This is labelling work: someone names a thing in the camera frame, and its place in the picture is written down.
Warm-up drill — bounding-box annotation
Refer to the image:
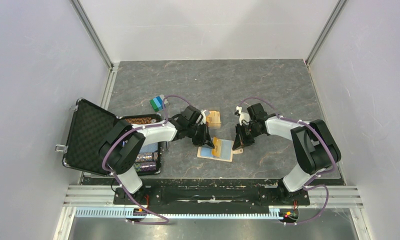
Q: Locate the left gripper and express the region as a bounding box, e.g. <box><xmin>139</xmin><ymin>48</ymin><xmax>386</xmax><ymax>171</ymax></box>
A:
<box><xmin>186</xmin><ymin>122</ymin><xmax>215</xmax><ymax>150</ymax></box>

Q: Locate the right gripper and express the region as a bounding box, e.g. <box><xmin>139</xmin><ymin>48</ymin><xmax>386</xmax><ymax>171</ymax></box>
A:
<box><xmin>232</xmin><ymin>122</ymin><xmax>262</xmax><ymax>151</ymax></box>

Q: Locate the beige leather card holder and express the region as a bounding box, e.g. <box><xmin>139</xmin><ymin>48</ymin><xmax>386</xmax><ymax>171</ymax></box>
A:
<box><xmin>197</xmin><ymin>137</ymin><xmax>244</xmax><ymax>162</ymax></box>

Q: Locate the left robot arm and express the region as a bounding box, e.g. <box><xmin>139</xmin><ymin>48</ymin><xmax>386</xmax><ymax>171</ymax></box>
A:
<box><xmin>98</xmin><ymin>113</ymin><xmax>215</xmax><ymax>204</ymax></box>

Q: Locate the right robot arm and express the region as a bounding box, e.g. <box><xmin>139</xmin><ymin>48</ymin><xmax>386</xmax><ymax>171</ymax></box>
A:
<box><xmin>232</xmin><ymin>114</ymin><xmax>341</xmax><ymax>204</ymax></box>

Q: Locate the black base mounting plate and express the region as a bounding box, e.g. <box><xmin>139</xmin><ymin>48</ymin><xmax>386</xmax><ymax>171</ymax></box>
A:
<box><xmin>131</xmin><ymin>184</ymin><xmax>311</xmax><ymax>207</ymax></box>

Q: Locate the green blue grey block stack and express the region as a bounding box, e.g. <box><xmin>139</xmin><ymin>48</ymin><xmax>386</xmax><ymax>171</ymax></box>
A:
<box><xmin>149</xmin><ymin>94</ymin><xmax>169</xmax><ymax>113</ymax></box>

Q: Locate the black foam-lined case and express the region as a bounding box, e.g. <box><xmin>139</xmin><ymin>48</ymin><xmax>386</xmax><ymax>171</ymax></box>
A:
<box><xmin>62</xmin><ymin>98</ymin><xmax>162</xmax><ymax>177</ymax></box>

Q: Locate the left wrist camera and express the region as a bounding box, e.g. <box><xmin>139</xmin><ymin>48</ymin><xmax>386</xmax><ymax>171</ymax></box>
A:
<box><xmin>178</xmin><ymin>105</ymin><xmax>206</xmax><ymax>126</ymax></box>

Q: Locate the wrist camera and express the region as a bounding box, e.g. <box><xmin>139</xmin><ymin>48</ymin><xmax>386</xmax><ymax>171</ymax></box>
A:
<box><xmin>234</xmin><ymin>103</ymin><xmax>269</xmax><ymax>125</ymax></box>
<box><xmin>178</xmin><ymin>105</ymin><xmax>206</xmax><ymax>126</ymax></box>

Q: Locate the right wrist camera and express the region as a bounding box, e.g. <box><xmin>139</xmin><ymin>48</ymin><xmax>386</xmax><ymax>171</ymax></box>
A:
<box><xmin>234</xmin><ymin>103</ymin><xmax>269</xmax><ymax>125</ymax></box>

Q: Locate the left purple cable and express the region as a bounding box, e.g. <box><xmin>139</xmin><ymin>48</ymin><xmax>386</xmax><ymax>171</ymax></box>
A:
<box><xmin>101</xmin><ymin>95</ymin><xmax>193</xmax><ymax>225</ymax></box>

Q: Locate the white cable duct strip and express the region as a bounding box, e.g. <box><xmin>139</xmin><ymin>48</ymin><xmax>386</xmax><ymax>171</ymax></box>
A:
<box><xmin>74</xmin><ymin>207</ymin><xmax>294</xmax><ymax>220</ymax></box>

